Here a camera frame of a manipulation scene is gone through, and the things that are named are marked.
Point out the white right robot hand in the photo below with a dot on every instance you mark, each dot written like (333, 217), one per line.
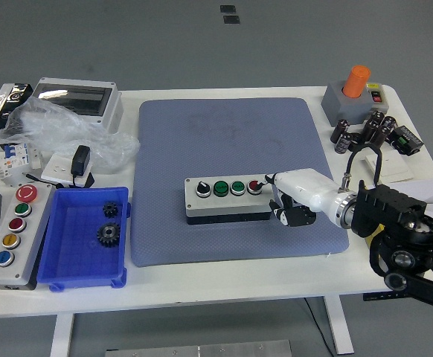
(306, 186)

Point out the grey four-button control box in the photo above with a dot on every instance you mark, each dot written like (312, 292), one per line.
(224, 208)

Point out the grey five-button control box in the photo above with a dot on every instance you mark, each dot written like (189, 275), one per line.
(12, 238)

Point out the dark brown capacitor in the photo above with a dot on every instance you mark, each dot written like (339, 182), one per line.
(369, 130)
(343, 143)
(388, 122)
(378, 135)
(340, 128)
(377, 115)

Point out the short black cylinder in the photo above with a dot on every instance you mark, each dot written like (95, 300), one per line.
(357, 140)

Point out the grey block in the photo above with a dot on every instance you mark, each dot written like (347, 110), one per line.
(337, 106)

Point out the black module green terminals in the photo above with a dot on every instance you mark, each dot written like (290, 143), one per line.
(406, 139)

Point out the orange cylinder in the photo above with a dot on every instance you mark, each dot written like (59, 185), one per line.
(356, 82)

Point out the yellow white cardboard box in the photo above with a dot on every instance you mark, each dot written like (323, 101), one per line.
(432, 193)

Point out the black table height controller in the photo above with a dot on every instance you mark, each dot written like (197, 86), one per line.
(384, 296)

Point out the white table leg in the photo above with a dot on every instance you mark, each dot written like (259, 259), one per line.
(339, 327)
(62, 334)

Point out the grey-blue mat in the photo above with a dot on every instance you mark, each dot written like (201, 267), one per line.
(164, 148)

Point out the black floor plate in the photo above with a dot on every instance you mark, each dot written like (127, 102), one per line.
(231, 19)
(227, 9)

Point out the grey metal plate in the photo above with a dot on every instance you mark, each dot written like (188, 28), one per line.
(201, 349)

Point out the small black gear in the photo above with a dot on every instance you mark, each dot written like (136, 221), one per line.
(110, 209)

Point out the large black gear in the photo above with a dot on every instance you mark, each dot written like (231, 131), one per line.
(108, 234)

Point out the blue plastic bin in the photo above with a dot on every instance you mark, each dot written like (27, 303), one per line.
(75, 260)

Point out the grey distribution box clear cover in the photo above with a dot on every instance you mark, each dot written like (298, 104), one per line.
(75, 93)

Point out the clear plastic bag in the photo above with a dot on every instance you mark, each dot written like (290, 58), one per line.
(53, 126)

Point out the white blue circuit breaker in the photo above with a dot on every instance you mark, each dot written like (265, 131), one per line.
(13, 160)

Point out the white wall switch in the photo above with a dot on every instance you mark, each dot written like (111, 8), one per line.
(397, 167)

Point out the white switch red black buttons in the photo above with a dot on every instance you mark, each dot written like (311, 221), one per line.
(376, 96)

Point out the white wall socket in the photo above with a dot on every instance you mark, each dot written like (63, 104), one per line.
(56, 167)

